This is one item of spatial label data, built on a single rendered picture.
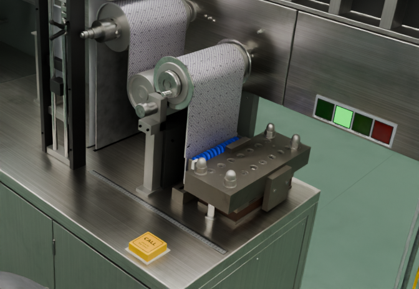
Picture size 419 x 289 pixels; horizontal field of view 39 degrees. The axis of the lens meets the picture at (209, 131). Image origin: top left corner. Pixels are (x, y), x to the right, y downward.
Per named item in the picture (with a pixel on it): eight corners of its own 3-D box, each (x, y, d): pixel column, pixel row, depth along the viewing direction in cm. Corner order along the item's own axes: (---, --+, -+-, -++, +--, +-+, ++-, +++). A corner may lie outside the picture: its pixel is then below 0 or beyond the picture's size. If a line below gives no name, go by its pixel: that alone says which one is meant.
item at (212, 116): (184, 157, 167) (188, 97, 159) (235, 132, 183) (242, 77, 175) (185, 158, 167) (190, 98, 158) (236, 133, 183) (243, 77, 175)
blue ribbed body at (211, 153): (187, 166, 169) (189, 156, 167) (234, 143, 184) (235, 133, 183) (197, 171, 167) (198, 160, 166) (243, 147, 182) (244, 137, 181)
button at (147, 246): (128, 249, 151) (128, 242, 150) (148, 238, 156) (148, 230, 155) (147, 263, 147) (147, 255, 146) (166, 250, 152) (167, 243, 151)
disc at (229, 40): (209, 78, 186) (214, 32, 179) (211, 77, 186) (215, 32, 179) (247, 93, 177) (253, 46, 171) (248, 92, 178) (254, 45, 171)
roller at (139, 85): (126, 105, 176) (127, 68, 171) (184, 85, 194) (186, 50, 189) (154, 120, 170) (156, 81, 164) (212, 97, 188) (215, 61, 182)
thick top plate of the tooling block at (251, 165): (183, 190, 165) (185, 171, 162) (266, 145, 193) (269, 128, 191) (227, 214, 156) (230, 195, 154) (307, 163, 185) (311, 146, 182)
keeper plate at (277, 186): (261, 208, 171) (266, 176, 166) (280, 196, 178) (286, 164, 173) (268, 212, 169) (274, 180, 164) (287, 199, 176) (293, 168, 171)
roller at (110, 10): (98, 44, 178) (98, -2, 171) (157, 29, 195) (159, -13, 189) (130, 57, 170) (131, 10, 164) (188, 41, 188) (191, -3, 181)
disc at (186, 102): (151, 98, 168) (154, 49, 161) (153, 98, 168) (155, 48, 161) (190, 117, 160) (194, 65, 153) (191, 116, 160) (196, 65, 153)
